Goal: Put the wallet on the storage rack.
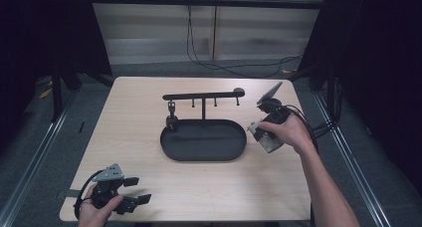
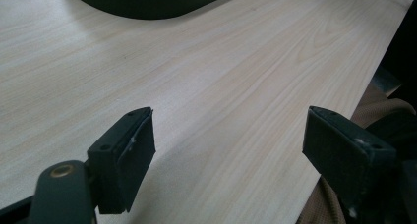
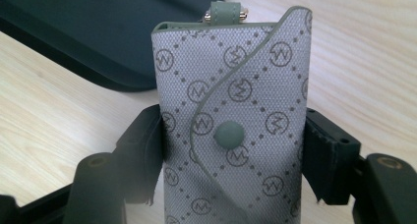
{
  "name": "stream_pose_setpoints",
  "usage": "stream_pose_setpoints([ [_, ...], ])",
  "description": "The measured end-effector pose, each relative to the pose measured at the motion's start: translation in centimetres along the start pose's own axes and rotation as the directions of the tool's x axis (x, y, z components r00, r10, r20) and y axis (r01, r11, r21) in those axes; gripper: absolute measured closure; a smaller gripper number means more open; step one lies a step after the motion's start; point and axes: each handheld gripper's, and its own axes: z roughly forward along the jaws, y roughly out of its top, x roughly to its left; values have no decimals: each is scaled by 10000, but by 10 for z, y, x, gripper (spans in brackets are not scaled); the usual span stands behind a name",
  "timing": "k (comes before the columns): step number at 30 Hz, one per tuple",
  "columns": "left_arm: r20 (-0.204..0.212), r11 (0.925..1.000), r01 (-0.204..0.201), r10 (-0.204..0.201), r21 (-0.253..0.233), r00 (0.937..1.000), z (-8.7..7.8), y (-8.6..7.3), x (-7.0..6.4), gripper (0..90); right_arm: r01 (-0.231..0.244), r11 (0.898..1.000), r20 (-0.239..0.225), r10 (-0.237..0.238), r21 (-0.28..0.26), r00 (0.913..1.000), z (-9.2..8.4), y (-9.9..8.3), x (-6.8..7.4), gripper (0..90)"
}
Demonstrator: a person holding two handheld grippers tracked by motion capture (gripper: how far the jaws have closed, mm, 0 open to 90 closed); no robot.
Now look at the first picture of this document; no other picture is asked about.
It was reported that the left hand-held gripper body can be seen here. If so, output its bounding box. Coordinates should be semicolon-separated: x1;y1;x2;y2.
91;162;125;209

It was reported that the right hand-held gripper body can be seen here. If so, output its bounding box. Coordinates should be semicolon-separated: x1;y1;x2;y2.
247;81;294;154

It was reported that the grey car key fob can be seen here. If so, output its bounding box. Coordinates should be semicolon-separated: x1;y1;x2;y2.
165;100;180;132

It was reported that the black key rack with tray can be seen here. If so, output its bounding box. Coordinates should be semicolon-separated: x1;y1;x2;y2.
159;87;248;162

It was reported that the person's right hand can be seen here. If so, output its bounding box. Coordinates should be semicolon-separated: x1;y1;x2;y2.
259;114;317;155

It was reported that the person's left hand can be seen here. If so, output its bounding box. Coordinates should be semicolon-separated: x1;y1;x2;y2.
78;186;124;227

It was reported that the black metal stand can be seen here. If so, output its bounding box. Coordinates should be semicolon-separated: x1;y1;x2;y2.
288;62;337;120
49;62;115;123

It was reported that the yellow floor tape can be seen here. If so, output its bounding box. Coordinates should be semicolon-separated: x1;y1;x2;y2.
38;87;54;101

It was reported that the black curtain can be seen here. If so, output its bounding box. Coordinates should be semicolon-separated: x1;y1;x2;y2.
0;0;113;148
298;0;422;195

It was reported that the black horizontal bar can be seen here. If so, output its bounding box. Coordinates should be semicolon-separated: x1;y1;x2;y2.
89;0;327;11

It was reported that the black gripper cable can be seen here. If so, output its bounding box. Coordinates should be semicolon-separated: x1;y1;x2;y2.
283;104;336;153
73;169;104;221

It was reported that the aluminium floor rail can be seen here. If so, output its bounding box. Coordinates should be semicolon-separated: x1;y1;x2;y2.
0;97;83;227
313;92;394;227

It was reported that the black power cable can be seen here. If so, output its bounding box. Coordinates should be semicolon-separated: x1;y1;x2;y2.
185;0;303;80

